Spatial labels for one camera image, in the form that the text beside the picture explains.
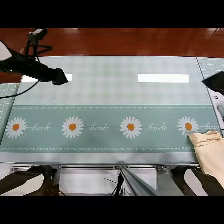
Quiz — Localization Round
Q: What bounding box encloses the silver frame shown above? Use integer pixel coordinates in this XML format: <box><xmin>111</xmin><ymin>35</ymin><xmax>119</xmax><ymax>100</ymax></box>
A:
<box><xmin>0</xmin><ymin>85</ymin><xmax>224</xmax><ymax>197</ymax></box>

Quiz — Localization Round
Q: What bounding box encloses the black cable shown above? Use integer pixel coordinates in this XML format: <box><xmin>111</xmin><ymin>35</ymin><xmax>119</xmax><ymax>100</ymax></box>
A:
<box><xmin>110</xmin><ymin>171</ymin><xmax>126</xmax><ymax>197</ymax></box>
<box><xmin>0</xmin><ymin>79</ymin><xmax>41</xmax><ymax>100</ymax></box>

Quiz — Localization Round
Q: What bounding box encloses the cream garment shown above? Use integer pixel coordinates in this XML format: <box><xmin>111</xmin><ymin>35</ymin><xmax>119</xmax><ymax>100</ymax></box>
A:
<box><xmin>187</xmin><ymin>130</ymin><xmax>224</xmax><ymax>190</ymax></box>

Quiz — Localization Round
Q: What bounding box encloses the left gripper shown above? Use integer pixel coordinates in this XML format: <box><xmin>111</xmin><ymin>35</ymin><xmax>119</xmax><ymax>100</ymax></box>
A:
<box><xmin>49</xmin><ymin>67</ymin><xmax>70</xmax><ymax>86</ymax></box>

